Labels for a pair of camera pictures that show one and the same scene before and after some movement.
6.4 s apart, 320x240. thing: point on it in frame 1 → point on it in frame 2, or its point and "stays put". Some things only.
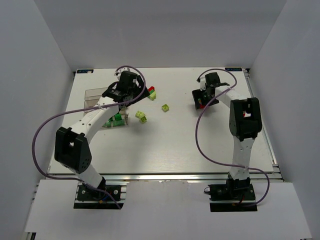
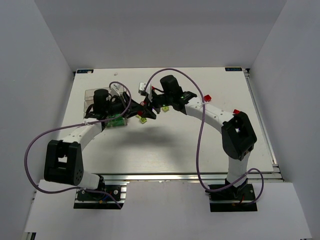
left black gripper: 139,92 → 128,105
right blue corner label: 233,69 stays put
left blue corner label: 90,71 stays put
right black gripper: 199,99 → 155,100
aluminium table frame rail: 63,177 stays put
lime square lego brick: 165,107 stays put
